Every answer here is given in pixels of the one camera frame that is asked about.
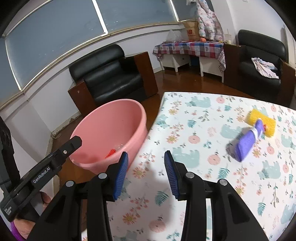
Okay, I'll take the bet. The plaid checkered tablecloth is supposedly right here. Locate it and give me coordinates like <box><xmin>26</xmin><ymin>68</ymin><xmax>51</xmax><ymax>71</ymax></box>
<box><xmin>153</xmin><ymin>41</ymin><xmax>226</xmax><ymax>72</ymax></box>

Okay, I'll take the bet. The clear bubble wrap wad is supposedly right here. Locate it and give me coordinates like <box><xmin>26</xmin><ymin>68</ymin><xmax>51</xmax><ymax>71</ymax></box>
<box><xmin>114</xmin><ymin>144</ymin><xmax>124</xmax><ymax>151</ymax></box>

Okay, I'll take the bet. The black leather armchair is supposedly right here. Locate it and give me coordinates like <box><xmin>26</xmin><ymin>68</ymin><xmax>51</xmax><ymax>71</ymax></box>
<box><xmin>223</xmin><ymin>30</ymin><xmax>295</xmax><ymax>107</ymax></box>
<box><xmin>68</xmin><ymin>44</ymin><xmax>158</xmax><ymax>116</ymax></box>

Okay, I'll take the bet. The white side table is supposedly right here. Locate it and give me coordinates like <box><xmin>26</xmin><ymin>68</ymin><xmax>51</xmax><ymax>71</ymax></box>
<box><xmin>159</xmin><ymin>54</ymin><xmax>224</xmax><ymax>83</ymax></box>

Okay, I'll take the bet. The purple felt cloth roll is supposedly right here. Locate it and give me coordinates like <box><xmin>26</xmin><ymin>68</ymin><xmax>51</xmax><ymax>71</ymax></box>
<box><xmin>234</xmin><ymin>127</ymin><xmax>259</xmax><ymax>162</ymax></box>

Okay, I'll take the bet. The left black leather armchair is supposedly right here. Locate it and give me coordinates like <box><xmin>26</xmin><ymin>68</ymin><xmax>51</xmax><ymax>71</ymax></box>
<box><xmin>68</xmin><ymin>44</ymin><xmax>158</xmax><ymax>116</ymax></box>

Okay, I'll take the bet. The crumpled cloth on armchair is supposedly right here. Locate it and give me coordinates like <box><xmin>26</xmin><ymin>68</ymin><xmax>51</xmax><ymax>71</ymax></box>
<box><xmin>251</xmin><ymin>57</ymin><xmax>279</xmax><ymax>79</ymax></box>

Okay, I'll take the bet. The person's left hand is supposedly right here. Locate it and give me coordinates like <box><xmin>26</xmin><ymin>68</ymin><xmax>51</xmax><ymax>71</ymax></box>
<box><xmin>11</xmin><ymin>191</ymin><xmax>52</xmax><ymax>240</ymax></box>

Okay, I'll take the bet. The clear plastic bag on table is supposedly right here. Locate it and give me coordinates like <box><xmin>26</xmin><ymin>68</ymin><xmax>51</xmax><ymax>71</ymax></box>
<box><xmin>166</xmin><ymin>30</ymin><xmax>180</xmax><ymax>43</ymax></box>

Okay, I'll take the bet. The floral bear tablecloth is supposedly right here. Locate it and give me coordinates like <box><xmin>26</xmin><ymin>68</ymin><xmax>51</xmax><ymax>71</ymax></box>
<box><xmin>108</xmin><ymin>92</ymin><xmax>295</xmax><ymax>240</ymax></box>

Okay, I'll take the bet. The white cup with straw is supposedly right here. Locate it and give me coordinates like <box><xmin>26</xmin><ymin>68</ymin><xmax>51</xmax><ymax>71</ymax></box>
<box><xmin>224</xmin><ymin>29</ymin><xmax>232</xmax><ymax>45</ymax></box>

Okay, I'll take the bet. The floral puffer jacket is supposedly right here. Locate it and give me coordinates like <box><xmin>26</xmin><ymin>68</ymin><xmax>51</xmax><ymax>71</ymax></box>
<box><xmin>196</xmin><ymin>0</ymin><xmax>224</xmax><ymax>42</ymax></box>

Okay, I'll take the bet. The brown paper bag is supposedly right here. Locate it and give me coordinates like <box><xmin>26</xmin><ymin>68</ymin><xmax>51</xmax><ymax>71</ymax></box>
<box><xmin>183</xmin><ymin>21</ymin><xmax>200</xmax><ymax>41</ymax></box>

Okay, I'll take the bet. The right black leather armchair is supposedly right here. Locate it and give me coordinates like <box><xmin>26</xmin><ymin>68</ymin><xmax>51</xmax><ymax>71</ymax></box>
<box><xmin>223</xmin><ymin>30</ymin><xmax>295</xmax><ymax>107</ymax></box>

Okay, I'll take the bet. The red foam net sleeve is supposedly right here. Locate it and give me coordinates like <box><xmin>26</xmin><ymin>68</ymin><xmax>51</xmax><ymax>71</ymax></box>
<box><xmin>105</xmin><ymin>149</ymin><xmax>116</xmax><ymax>158</ymax></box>

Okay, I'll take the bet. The pink plastic trash bucket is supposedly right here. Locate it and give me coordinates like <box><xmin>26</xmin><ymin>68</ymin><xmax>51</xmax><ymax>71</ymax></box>
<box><xmin>70</xmin><ymin>99</ymin><xmax>147</xmax><ymax>174</ymax></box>

